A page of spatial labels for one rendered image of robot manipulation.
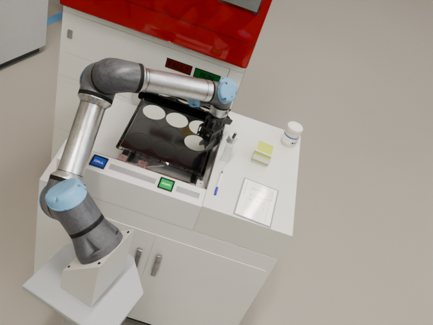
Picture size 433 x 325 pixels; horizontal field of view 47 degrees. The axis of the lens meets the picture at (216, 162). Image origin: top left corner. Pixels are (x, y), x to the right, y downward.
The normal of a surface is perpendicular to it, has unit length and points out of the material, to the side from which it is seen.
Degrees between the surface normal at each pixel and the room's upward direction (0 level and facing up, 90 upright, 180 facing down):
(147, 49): 90
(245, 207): 0
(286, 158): 0
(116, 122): 0
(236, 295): 90
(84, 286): 90
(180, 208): 90
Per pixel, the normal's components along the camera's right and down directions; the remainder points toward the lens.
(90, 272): -0.44, 0.51
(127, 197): -0.18, 0.63
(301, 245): 0.27, -0.71
